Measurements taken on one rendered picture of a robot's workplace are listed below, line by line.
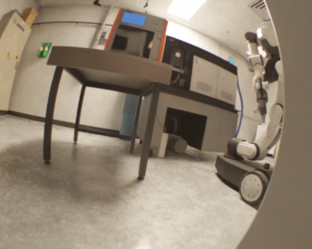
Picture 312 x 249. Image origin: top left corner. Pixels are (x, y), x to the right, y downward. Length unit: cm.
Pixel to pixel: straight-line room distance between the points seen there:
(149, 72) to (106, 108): 187
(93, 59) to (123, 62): 16
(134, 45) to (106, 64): 25
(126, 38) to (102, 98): 177
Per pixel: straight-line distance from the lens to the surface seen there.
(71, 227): 51
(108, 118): 252
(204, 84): 174
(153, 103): 80
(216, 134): 175
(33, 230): 52
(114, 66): 74
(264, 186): 82
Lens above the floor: 38
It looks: 1 degrees down
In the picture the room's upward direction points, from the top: 10 degrees clockwise
